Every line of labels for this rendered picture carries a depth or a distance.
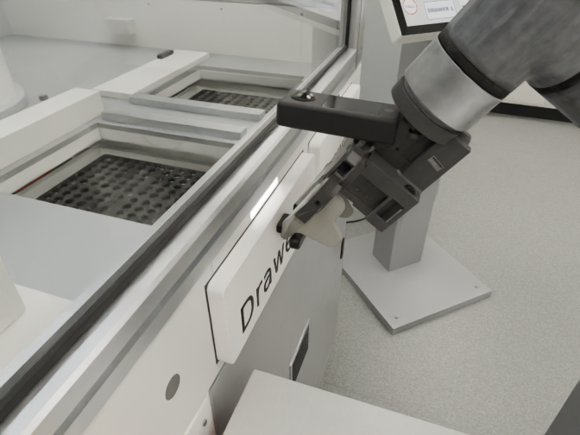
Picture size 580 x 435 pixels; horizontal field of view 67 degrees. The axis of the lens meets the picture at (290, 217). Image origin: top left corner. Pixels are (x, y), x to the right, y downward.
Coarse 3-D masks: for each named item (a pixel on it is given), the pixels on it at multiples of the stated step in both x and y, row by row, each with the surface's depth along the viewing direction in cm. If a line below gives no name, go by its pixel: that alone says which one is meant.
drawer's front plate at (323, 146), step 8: (352, 88) 83; (344, 96) 80; (352, 96) 80; (320, 136) 65; (328, 136) 67; (336, 136) 73; (312, 144) 64; (320, 144) 64; (328, 144) 68; (336, 144) 74; (312, 152) 64; (320, 152) 64; (328, 152) 69; (320, 160) 65; (328, 160) 71; (320, 168) 66
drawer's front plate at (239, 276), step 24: (312, 168) 62; (288, 192) 53; (264, 216) 48; (240, 240) 45; (264, 240) 47; (288, 240) 57; (240, 264) 42; (264, 264) 49; (216, 288) 39; (240, 288) 43; (216, 312) 41; (240, 312) 44; (216, 336) 43; (240, 336) 46
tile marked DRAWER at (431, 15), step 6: (438, 0) 110; (444, 0) 110; (450, 0) 111; (426, 6) 108; (432, 6) 109; (438, 6) 109; (444, 6) 110; (450, 6) 111; (426, 12) 108; (432, 12) 108; (438, 12) 109; (444, 12) 110; (450, 12) 110; (456, 12) 111; (432, 18) 108; (438, 18) 109
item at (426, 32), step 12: (384, 0) 108; (396, 0) 105; (384, 12) 109; (396, 12) 105; (396, 24) 106; (432, 24) 108; (444, 24) 109; (396, 36) 107; (408, 36) 106; (420, 36) 108; (432, 36) 111
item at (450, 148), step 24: (408, 96) 36; (408, 120) 36; (360, 144) 40; (384, 144) 40; (408, 144) 39; (432, 144) 38; (456, 144) 38; (360, 168) 40; (384, 168) 40; (408, 168) 40; (432, 168) 40; (360, 192) 43; (384, 192) 41; (408, 192) 40; (384, 216) 43
